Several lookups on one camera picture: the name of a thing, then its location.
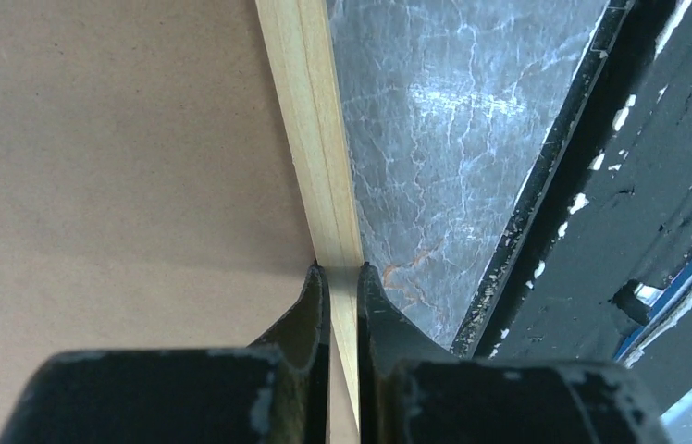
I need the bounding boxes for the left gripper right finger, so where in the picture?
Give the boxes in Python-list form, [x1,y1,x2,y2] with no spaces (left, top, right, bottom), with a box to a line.
[357,264,670,443]

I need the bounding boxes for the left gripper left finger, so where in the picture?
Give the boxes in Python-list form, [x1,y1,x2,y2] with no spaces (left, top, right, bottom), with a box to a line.
[0,265,330,443]

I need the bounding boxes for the brown frame backing board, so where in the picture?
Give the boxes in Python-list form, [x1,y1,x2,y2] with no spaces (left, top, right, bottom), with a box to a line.
[0,1,313,432]

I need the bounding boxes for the wooden picture frame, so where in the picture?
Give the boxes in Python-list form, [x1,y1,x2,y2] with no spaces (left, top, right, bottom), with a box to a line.
[255,1,364,425]

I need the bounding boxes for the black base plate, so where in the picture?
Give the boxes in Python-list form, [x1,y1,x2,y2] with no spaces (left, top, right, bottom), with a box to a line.
[473,1,692,408]

